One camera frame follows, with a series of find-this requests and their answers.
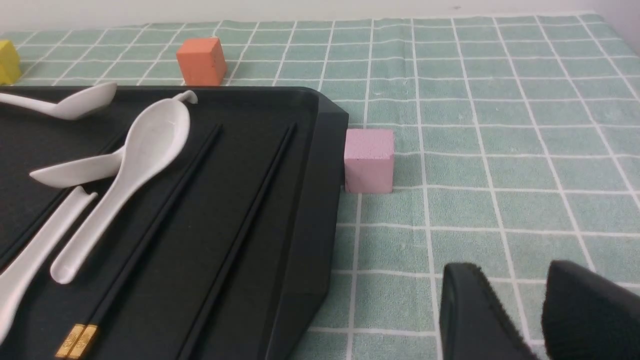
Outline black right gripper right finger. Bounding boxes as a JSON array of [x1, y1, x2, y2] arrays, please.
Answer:
[[541, 260, 640, 360]]

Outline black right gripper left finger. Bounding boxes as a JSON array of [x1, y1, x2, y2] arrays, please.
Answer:
[[439, 262, 538, 360]]

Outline black chopsticks right pair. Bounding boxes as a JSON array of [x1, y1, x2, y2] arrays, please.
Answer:
[[175, 123, 297, 360]]

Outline black chopsticks with gold band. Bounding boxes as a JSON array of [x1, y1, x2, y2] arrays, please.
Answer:
[[54, 123, 223, 360]]

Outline green checkered tablecloth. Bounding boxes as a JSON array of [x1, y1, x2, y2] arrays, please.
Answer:
[[1, 14, 640, 360]]

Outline pink foam cube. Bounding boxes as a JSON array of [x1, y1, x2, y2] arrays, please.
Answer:
[[343, 129, 395, 194]]

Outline black plastic tray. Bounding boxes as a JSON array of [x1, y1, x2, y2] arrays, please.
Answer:
[[1, 86, 350, 360]]

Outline large white ceramic spoon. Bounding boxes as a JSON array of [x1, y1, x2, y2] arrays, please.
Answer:
[[50, 90, 198, 285]]

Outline orange foam cube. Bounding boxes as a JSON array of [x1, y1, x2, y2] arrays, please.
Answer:
[[176, 37, 227, 87]]

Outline white ceramic spoon middle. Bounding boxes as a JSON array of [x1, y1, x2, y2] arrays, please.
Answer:
[[29, 146, 125, 189]]

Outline white ceramic spoon top left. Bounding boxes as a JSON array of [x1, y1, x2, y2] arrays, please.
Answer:
[[0, 82, 118, 121]]

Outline white ceramic spoon lower left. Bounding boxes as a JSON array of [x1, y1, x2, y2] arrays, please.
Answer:
[[0, 186, 98, 342]]

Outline yellow foam cube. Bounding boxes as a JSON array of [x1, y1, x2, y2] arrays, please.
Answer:
[[0, 39, 22, 85]]

